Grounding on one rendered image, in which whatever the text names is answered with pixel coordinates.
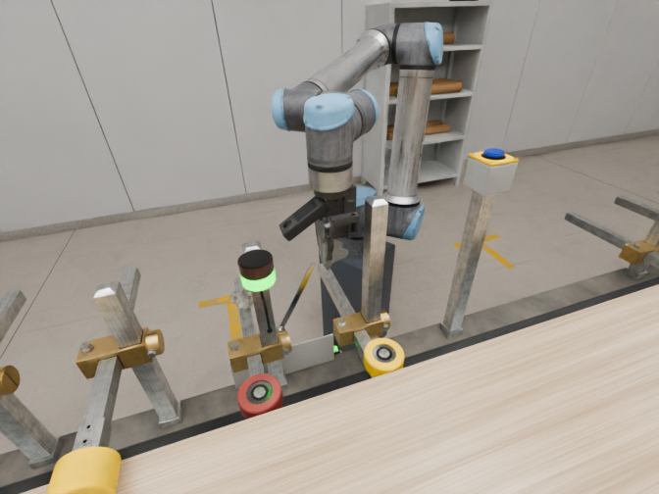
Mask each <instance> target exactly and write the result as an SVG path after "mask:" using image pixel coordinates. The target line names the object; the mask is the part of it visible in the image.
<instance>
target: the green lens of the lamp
mask: <svg viewBox="0 0 659 494"><path fill-rule="evenodd" d="M240 278H241V282H242V285H243V287H244V288H245V289H247V290H250V291H262V290H265V289H267V288H269V287H271V286H272V285H273V284H274V283H275V281H276V274H275V268H274V270H273V272H272V273H271V274H270V275H269V276H268V277H266V278H264V279H261V280H247V279H245V278H243V277H242V276H240Z"/></svg>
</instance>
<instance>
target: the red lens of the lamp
mask: <svg viewBox="0 0 659 494"><path fill-rule="evenodd" d="M264 251H267V250H264ZM267 252H268V253H269V254H270V255H271V256H272V258H271V259H270V262H269V263H267V264H266V265H265V266H263V267H261V268H257V269H247V268H243V267H242V266H241V265H240V264H239V259H240V257H241V256H242V255H243V254H244V253H243V254H242V255H241V256H240V257H239V258H238V260H237V264H238V269H239V273H240V275H241V276H242V277H243V278H245V279H249V280H257V279H262V278H265V277H267V276H268V275H270V274H271V273H272V272H273V270H274V261H273V255H272V254H271V253H270V252H269V251H267Z"/></svg>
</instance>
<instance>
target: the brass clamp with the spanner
mask: <svg viewBox="0 0 659 494"><path fill-rule="evenodd" d="M276 331H277V337H278V343H275V344H271V345H268V346H264V347H263V346H262V341H261V337H260V333H258V334H254V335H251V336H247V337H243V338H239V339H236V340H232V341H229V342H228V356H229V361H230V364H231V367H232V371H233V372H238V371H244V370H248V364H247V357H251V356H254V355H258V354H261V358H262V363H263V365H264V364H267V363H271V362H274V361H278V360H281V359H284V355H287V354H288V353H290V352H291V351H292V348H291V342H290V338H289V335H288V332H287V331H282V332H279V330H278V329H276ZM232 342H237V343H238V345H239V346H240V348H239V350H238V351H236V352H232V351H231V350H230V343H232Z"/></svg>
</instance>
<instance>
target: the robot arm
mask: <svg viewBox="0 0 659 494"><path fill-rule="evenodd" d="M442 55H443V31H442V27H441V25H440V24H439V23H428V22H424V23H403V24H400V23H395V24H387V25H378V26H375V27H372V28H369V29H367V30H365V31H364V32H363V33H361V34H360V36H359V37H358V39H357V41H356V44H355V45H354V46H353V47H351V48H350V49H348V50H347V51H346V52H344V53H343V54H342V55H340V56H339V57H337V58H336V59H335V60H333V61H332V62H331V63H329V64H328V65H327V66H325V67H324V68H322V69H321V70H320V71H318V72H317V73H316V74H314V75H312V76H311V77H310V78H308V79H307V80H306V81H303V82H301V83H300V84H298V85H297V86H295V87H294V88H292V89H286V88H281V89H278V90H277V91H276V92H275V94H274V97H273V100H272V114H273V119H274V122H275V124H276V126H277V127H278V128H280V129H283V130H287V131H300V132H305V134H306V149H307V163H308V178H309V186H310V187H311V188H312V189H314V194H315V195H316V196H315V197H313V198H312V199H311V200H309V201H308V202H307V203H306V204H304V205H303V206H302V207H301V208H299V209H298V210H297V211H296V212H294V213H293V214H292V215H291V216H289V217H288V218H287V219H286V220H284V221H283V222H282V223H280V224H279V229H280V231H281V233H282V235H283V237H284V238H285V239H286V240H288V241H291V240H292V239H293V238H295V237H296V236H297V235H298V234H300V233H301V232H302V231H304V230H305V229H306V228H307V227H309V226H310V225H311V224H312V223H315V227H316V236H317V242H318V246H319V252H320V256H321V261H322V264H323V266H324V267H325V268H326V269H327V271H328V270H330V268H331V265H332V263H334V262H336V261H339V260H341V259H343V258H345V257H346V258H350V259H363V250H364V219H365V200H366V199H368V198H370V197H372V196H377V192H376V190H375V189H373V188H370V187H356V186H355V185H353V184H352V183H353V142H354V141H355V140H357V139H358V138H359V137H361V136H362V135H363V134H365V133H367V132H369V131H370V130H371V129H372V128H373V126H374V125H375V123H376V122H377V120H378V116H379V106H378V103H377V100H376V99H375V97H374V96H373V95H372V94H371V93H370V92H368V91H366V90H363V89H353V90H351V91H350V92H348V91H349V90H350V89H351V88H352V87H353V86H354V85H355V84H356V83H357V82H358V81H360V80H361V79H362V78H363V77H364V76H365V75H366V74H367V73H368V72H369V71H370V70H372V71H373V70H377V69H379V68H381V67H382V66H385V65H390V64H398V65H400V67H399V71H400V76H399V84H398V94H397V103H396V113H395V122H394V132H393V140H392V150H391V159H390V169H389V178H388V187H387V191H385V192H384V193H383V194H382V196H381V198H382V199H384V200H385V201H386V202H387V203H388V215H387V228H386V236H390V237H395V238H399V239H406V240H413V239H415V238H416V236H417V234H418V232H419V230H420V227H421V224H422V221H423V217H424V213H425V205H423V204H422V205H421V204H420V202H421V198H420V196H419V195H418V194H417V186H418V179H419V172H420V165H421V159H422V153H423V146H424V139H425V132H426V125H427V118H428V112H429V105H430V99H431V86H432V80H433V73H434V72H435V66H438V65H440V64H441V61H442ZM326 200H327V201H326ZM336 238H337V240H336Z"/></svg>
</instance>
